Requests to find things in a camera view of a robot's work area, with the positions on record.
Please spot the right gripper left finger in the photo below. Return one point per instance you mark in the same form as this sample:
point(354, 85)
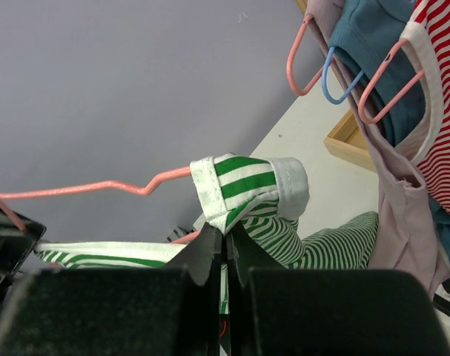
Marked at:
point(172, 310)

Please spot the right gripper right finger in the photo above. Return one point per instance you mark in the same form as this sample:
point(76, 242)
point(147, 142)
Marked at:
point(279, 311)

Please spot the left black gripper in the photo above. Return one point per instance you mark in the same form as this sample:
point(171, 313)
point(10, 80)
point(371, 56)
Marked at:
point(15, 246)

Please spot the green striped tank top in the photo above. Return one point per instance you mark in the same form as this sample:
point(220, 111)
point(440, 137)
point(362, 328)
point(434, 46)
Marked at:
point(267, 196)

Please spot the mauve tank top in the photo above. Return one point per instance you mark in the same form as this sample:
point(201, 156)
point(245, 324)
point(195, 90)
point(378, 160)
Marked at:
point(406, 239)

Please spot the black white striped tank top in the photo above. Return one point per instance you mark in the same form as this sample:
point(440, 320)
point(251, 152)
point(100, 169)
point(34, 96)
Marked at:
point(449, 296)

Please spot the blue tank top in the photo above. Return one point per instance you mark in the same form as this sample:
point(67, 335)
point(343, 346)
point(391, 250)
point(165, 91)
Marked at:
point(361, 40)

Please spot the red striped tank top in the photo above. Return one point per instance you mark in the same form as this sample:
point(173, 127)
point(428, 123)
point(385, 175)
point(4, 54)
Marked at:
point(427, 35)

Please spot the wooden clothes rack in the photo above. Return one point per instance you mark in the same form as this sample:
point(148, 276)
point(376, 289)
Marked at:
point(345, 140)

